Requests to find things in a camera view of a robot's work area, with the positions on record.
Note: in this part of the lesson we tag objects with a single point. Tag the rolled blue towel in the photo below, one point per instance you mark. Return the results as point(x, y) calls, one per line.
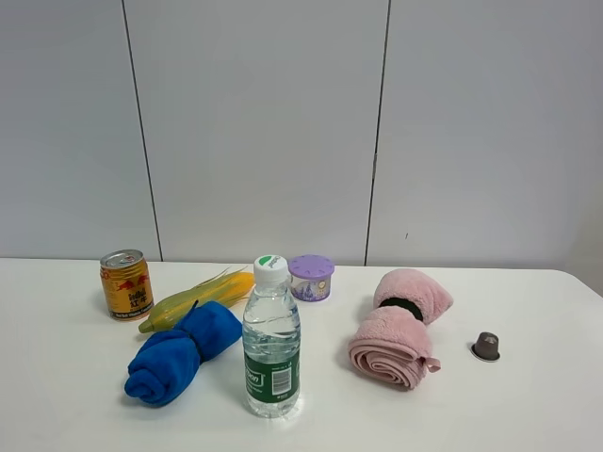
point(168, 361)

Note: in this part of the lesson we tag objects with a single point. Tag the gold Red Bull can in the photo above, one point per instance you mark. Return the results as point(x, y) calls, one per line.
point(126, 283)

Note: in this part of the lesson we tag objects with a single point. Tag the purple air freshener jar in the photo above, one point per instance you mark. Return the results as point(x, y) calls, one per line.
point(311, 277)

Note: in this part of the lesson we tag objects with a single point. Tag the brown coffee capsule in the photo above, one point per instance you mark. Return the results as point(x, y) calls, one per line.
point(486, 347)

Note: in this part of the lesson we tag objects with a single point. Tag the rolled pink towel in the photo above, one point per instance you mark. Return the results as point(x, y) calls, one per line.
point(392, 344)

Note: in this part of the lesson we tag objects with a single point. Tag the yellow toy corn cob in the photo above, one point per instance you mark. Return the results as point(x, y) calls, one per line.
point(227, 289)

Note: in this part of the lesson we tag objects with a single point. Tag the clear plastic water bottle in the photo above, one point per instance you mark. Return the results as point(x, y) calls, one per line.
point(271, 334)

